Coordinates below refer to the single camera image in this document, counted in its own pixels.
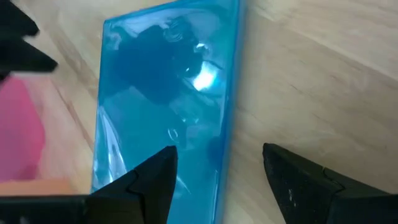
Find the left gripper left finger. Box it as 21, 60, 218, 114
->
0, 145, 178, 224

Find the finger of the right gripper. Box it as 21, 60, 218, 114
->
0, 39, 59, 75
0, 0, 40, 37

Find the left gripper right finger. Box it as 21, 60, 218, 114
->
262, 143, 398, 224

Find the blue plastic disc case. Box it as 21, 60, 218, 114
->
90, 0, 246, 224

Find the red translucent plastic bin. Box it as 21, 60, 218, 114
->
0, 77, 47, 182

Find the orange translucent plastic bin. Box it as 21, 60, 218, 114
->
0, 179, 80, 197

